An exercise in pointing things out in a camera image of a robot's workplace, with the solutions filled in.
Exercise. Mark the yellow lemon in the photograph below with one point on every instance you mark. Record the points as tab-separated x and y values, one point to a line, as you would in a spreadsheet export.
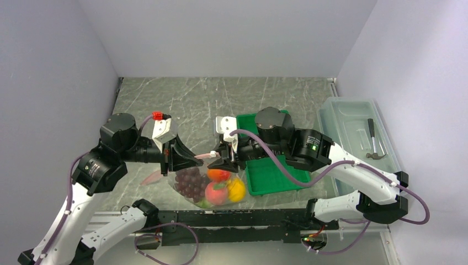
236	190

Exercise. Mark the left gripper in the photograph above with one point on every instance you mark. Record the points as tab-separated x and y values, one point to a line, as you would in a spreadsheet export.
176	155

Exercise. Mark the clear plastic storage box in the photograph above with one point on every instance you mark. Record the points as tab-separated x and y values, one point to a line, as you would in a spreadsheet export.
344	120

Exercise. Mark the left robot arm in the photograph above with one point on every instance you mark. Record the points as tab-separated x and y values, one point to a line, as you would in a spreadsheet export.
66	241

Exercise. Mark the clear zip top bag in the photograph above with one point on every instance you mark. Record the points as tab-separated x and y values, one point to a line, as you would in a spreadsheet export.
206	158

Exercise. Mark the red orange mango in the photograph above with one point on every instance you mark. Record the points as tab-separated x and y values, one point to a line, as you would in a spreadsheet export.
218	175

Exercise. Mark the green plastic tray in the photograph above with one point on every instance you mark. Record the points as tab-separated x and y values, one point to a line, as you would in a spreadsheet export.
263	176

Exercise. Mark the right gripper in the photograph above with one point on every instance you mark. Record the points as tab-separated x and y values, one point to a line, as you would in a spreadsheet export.
224	149

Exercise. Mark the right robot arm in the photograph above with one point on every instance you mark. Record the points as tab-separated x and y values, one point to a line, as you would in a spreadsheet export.
312	149

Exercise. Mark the dark purple grapes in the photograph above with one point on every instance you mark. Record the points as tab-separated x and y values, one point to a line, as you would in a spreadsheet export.
191	183

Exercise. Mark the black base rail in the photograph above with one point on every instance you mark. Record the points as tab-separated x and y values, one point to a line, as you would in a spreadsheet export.
224	226

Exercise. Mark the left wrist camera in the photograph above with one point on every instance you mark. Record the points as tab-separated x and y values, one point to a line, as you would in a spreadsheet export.
164	129

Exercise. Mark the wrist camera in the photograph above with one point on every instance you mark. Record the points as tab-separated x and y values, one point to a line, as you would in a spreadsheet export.
223	126
164	129

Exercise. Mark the pink peach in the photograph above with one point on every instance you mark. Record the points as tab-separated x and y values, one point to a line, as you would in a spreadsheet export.
216	193

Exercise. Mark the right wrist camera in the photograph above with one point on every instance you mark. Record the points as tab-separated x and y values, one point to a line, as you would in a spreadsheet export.
223	126

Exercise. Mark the small hammer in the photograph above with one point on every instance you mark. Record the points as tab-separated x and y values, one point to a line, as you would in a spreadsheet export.
374	155

